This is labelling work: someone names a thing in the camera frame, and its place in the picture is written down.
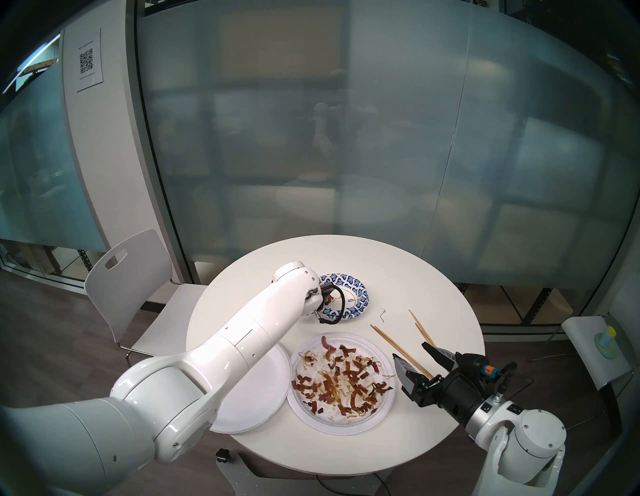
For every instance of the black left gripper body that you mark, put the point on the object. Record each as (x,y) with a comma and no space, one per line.
(316,300)

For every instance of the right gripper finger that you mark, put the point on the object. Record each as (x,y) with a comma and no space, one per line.
(442,359)
(412,385)

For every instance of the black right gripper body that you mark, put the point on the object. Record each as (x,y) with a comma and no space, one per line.
(457,395)

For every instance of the blue patterned bowl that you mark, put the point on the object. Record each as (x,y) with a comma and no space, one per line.
(359,311)
(350,278)

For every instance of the mixed brown leftover strips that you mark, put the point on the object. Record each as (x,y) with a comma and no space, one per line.
(350,387)

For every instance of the white paper plate with leftovers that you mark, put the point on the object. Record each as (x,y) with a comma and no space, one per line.
(312,412)

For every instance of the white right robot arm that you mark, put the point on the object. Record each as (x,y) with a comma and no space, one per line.
(540,435)

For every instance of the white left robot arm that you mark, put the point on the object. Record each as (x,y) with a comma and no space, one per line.
(240,340)

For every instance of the wooden chopsticks pair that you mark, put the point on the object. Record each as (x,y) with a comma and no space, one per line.
(422,332)
(415,318)
(390,338)

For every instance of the wooden chopstick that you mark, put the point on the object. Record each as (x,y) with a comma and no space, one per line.
(385,337)

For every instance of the grey chair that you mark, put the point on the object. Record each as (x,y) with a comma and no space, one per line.
(582,345)

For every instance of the yellow capped green bottle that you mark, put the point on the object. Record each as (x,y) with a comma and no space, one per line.
(606,345)

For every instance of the black star knob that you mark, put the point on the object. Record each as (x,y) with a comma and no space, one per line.
(222,455)

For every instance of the white QR code sign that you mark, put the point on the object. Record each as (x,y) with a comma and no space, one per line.
(89,80)

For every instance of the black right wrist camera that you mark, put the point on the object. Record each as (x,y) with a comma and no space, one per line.
(475,365)

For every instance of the black perforated shelf post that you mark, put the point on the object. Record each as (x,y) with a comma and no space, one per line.
(533,305)
(86,265)

